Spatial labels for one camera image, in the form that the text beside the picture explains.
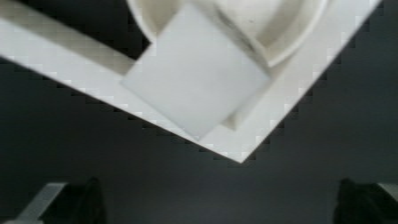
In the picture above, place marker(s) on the white U-shaped fence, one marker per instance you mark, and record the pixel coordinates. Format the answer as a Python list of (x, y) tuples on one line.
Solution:
[(70, 58)]

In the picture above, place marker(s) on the white round stool seat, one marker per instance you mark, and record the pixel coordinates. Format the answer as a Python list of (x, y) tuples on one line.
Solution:
[(276, 21)]

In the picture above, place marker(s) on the white stool leg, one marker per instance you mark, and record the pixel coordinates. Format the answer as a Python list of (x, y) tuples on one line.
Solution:
[(200, 72)]

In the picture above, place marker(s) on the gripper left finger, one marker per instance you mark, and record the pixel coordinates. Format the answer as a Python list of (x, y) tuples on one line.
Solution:
[(67, 204)]

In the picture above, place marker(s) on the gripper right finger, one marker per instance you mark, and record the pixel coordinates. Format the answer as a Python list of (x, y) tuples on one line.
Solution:
[(367, 203)]

